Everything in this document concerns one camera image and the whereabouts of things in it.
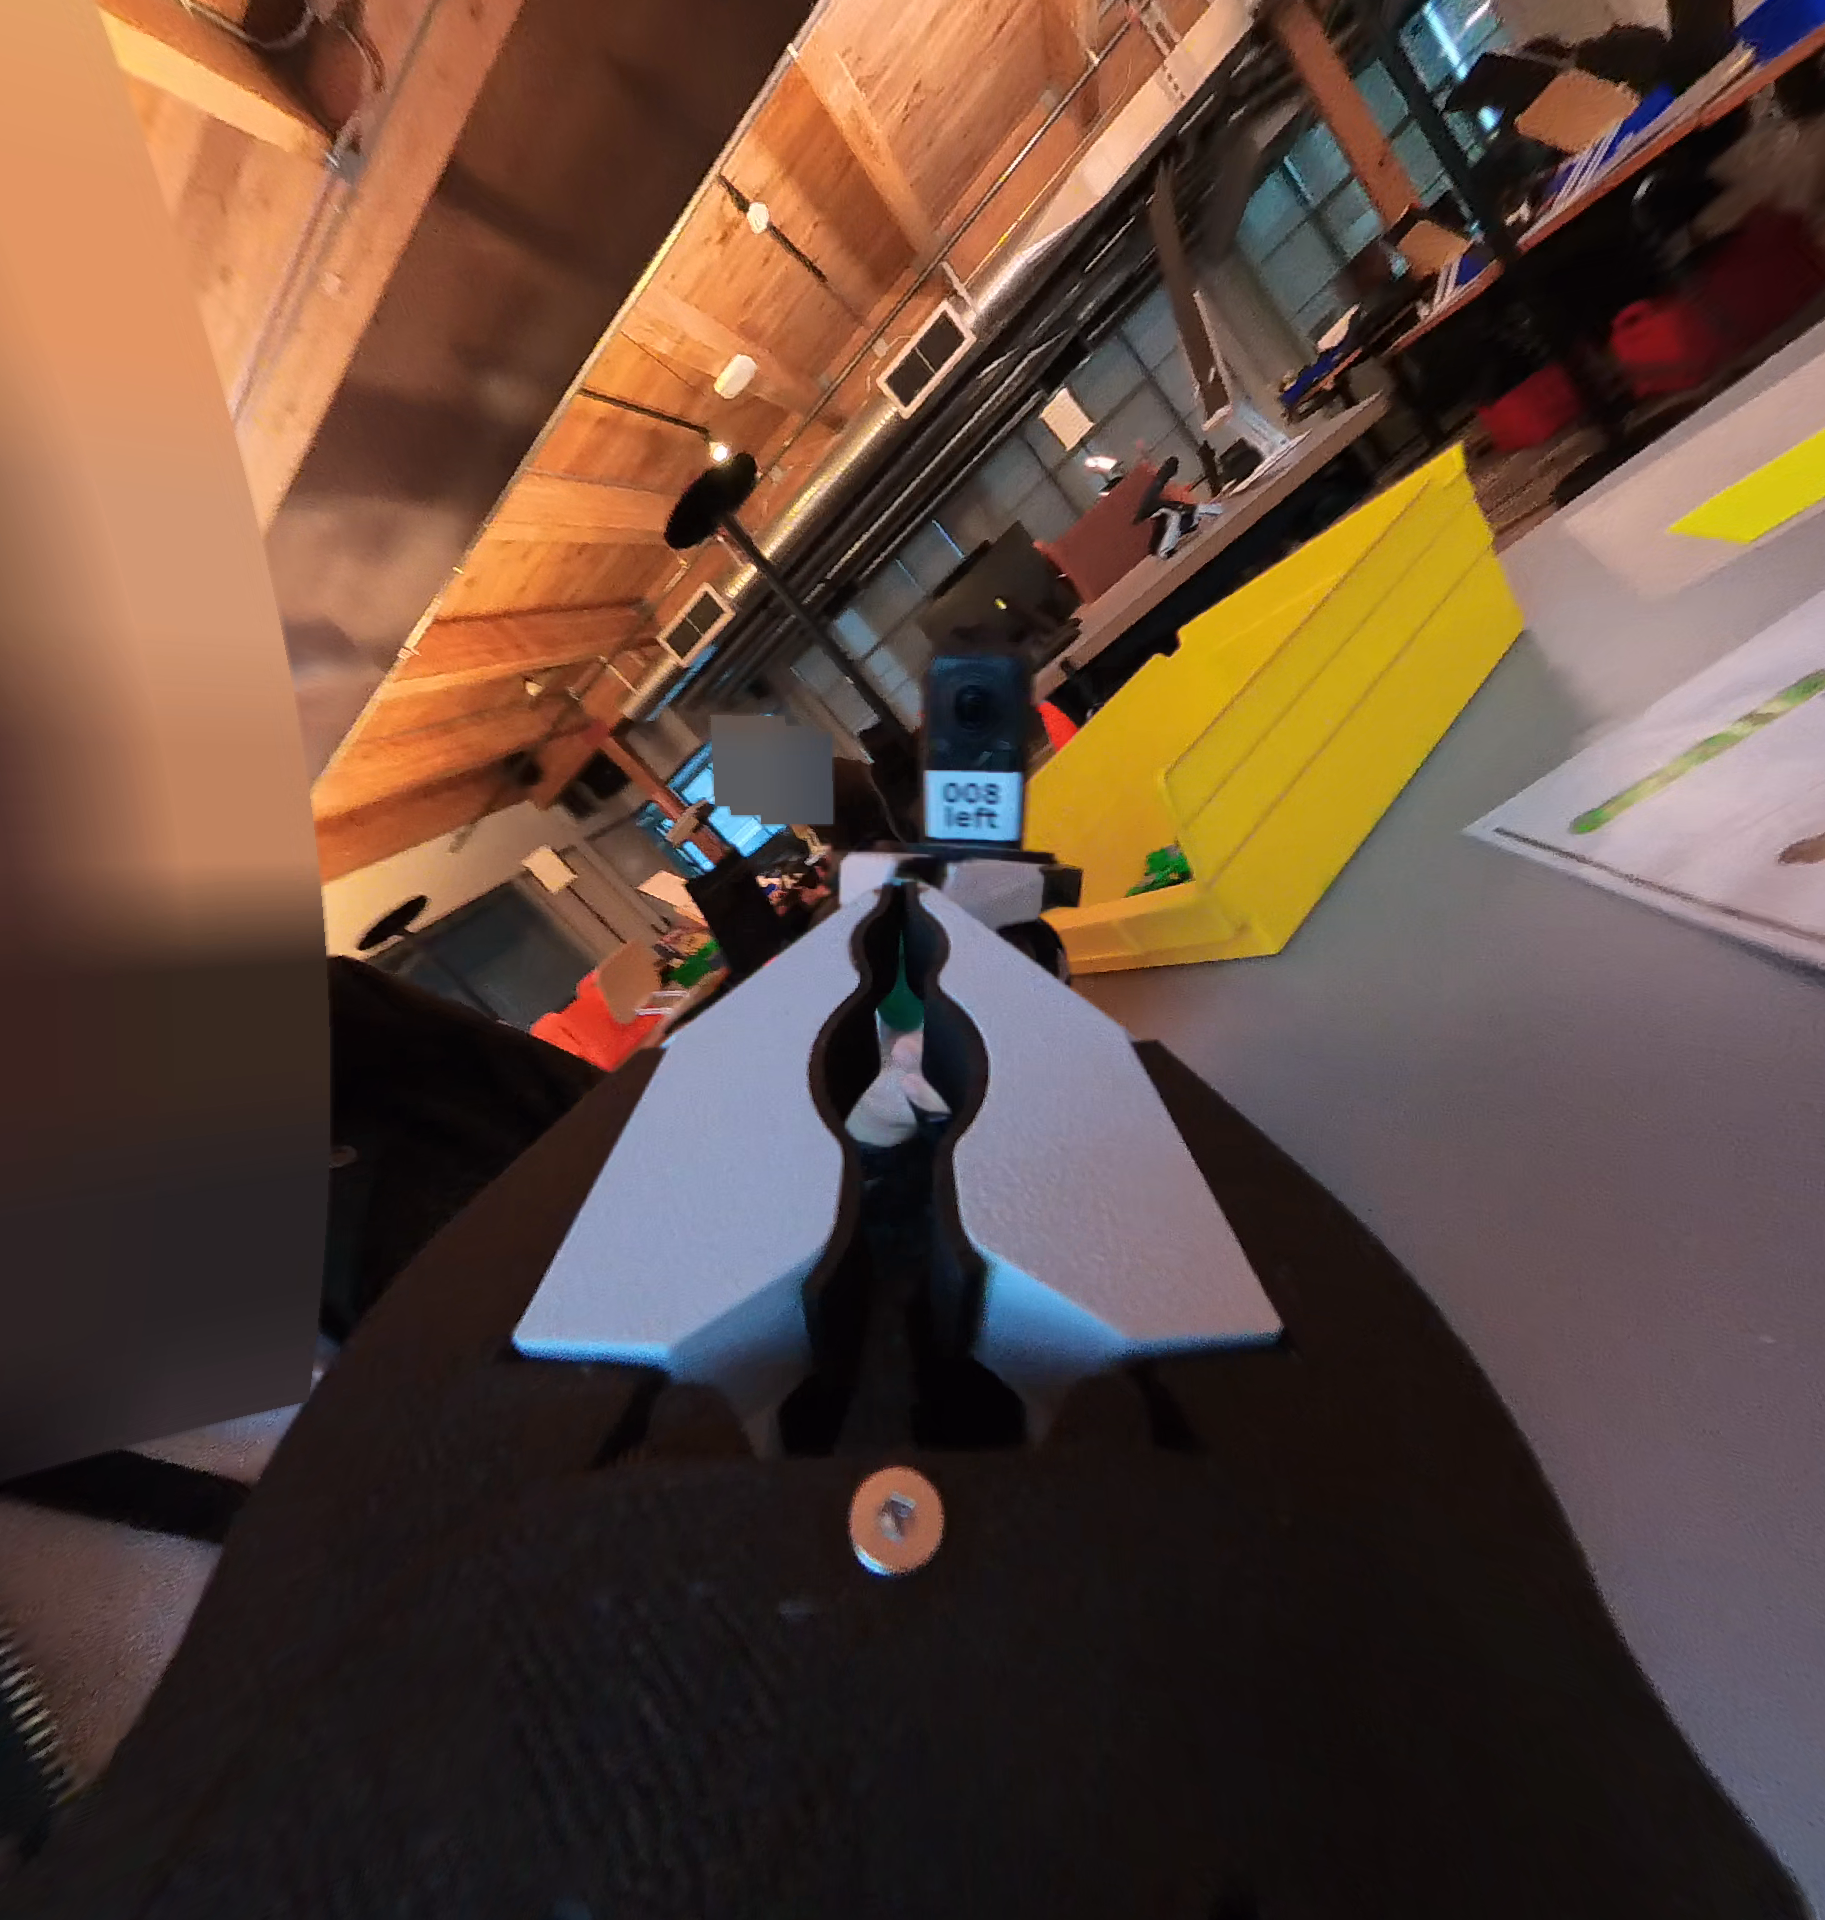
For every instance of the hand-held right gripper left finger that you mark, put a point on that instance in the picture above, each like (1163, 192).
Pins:
(702, 1200)

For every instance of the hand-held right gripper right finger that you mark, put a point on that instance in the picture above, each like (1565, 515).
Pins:
(1093, 1200)

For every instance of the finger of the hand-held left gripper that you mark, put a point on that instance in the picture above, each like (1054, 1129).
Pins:
(864, 875)
(995, 891)

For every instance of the dark green toy leaf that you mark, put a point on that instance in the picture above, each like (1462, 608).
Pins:
(899, 1002)

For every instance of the pile of green toy bricks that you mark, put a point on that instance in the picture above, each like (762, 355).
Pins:
(1168, 867)

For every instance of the yellow plastic bin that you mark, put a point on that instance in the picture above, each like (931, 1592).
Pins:
(1303, 706)

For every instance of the grey desk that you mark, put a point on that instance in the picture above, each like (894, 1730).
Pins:
(1453, 1126)

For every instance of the black pendant lamp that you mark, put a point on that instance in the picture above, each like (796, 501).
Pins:
(709, 501)

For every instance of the red bag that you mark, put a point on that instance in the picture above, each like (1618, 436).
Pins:
(1653, 336)
(1528, 405)

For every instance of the toy instruction booklet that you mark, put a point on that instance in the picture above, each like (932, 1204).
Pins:
(1723, 811)

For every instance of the yellow paper sheet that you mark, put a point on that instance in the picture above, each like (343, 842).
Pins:
(1783, 486)

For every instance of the silver air duct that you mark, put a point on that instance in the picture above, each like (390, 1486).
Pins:
(853, 466)

